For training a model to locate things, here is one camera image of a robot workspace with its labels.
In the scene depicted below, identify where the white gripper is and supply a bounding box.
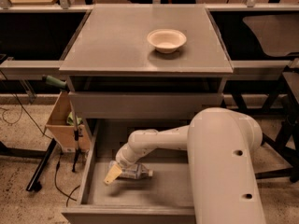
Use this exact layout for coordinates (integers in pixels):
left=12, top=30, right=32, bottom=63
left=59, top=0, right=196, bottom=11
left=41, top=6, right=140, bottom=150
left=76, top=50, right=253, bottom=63
left=104, top=151, right=140, bottom=185

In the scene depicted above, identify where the blue label plastic bottle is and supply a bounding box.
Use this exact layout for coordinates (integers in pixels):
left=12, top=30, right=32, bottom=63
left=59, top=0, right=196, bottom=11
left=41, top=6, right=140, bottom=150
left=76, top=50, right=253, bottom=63
left=120, top=163, right=153, bottom=180

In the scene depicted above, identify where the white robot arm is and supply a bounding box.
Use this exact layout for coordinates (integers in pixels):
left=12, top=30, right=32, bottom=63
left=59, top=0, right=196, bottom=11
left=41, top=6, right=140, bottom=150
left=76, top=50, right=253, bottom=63
left=104, top=107, right=266, bottom=224

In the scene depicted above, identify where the open grey middle drawer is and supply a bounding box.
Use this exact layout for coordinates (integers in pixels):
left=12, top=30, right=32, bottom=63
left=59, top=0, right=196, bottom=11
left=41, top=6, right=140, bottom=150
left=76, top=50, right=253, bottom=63
left=62, top=119, right=195, bottom=224

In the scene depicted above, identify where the grey top drawer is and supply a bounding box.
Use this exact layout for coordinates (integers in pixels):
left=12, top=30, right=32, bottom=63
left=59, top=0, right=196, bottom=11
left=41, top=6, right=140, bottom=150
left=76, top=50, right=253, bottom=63
left=69, top=91, right=223, bottom=119

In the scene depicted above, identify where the grey drawer cabinet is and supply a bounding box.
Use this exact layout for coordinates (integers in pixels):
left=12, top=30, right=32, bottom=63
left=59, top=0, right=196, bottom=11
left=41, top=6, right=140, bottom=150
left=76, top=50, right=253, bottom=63
left=59, top=3, right=235, bottom=146

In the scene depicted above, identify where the cardboard box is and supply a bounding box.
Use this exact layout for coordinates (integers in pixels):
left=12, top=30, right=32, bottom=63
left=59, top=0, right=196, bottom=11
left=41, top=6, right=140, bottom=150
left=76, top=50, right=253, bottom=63
left=44, top=91, right=92, bottom=153

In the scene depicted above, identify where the green cloth in box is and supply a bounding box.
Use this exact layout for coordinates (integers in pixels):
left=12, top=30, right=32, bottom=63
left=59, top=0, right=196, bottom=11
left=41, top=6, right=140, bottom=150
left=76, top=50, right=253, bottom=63
left=66, top=113, right=83, bottom=126

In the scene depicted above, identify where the black table leg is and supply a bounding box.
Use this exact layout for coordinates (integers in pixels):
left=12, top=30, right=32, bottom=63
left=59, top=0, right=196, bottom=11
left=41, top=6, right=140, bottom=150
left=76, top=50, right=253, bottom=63
left=26, top=139, right=57, bottom=192

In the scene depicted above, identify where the white paper bowl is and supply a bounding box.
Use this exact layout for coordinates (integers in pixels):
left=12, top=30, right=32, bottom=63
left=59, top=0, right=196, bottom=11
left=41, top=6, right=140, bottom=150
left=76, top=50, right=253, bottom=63
left=147, top=29, right=187, bottom=54

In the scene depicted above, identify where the black office chair base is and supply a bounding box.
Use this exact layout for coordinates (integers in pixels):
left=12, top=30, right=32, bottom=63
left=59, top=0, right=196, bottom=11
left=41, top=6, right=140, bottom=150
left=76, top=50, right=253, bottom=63
left=255, top=71, right=299, bottom=183

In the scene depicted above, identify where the green handled reacher tool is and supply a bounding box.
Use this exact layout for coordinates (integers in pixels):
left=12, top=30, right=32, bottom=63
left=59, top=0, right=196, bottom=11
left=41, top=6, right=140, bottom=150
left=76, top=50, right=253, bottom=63
left=42, top=76, right=81, bottom=173

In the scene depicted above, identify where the black floor cable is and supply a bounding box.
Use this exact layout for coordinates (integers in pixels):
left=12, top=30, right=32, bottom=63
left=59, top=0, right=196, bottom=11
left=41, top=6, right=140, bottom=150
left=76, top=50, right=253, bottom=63
left=0, top=69, right=81, bottom=207

